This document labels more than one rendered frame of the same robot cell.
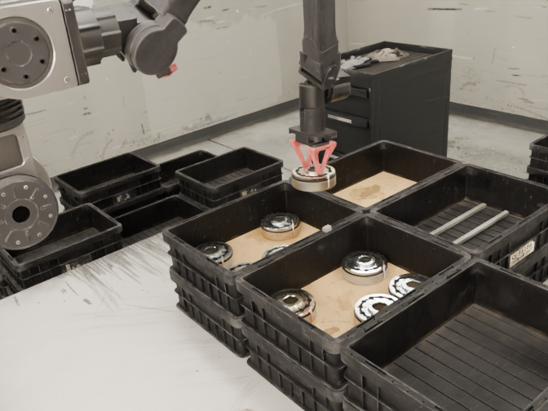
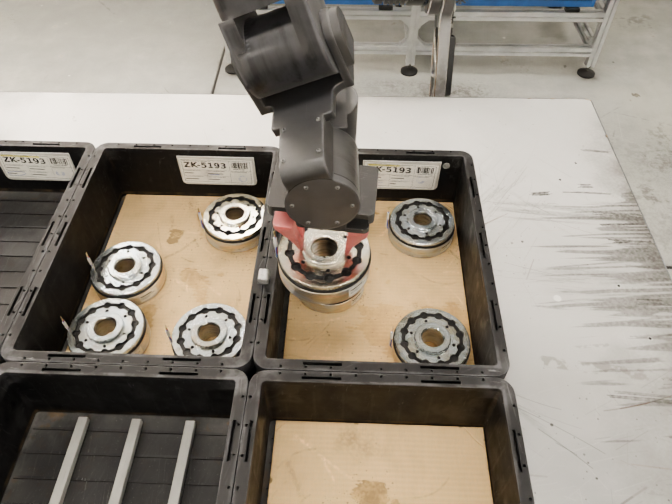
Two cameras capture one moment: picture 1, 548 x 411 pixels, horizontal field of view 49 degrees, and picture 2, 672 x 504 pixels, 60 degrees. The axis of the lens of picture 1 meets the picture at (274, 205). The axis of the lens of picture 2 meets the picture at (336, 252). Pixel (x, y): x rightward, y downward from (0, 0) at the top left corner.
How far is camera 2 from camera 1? 1.61 m
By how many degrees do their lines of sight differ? 92
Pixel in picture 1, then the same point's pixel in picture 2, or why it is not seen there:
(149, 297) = (497, 239)
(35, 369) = (447, 130)
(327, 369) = (131, 183)
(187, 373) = not seen: hidden behind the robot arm
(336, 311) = (192, 261)
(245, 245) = (429, 285)
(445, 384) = (16, 250)
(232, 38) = not seen: outside the picture
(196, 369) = not seen: hidden behind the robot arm
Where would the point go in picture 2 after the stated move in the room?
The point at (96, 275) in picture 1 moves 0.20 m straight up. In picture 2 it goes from (602, 221) to (644, 140)
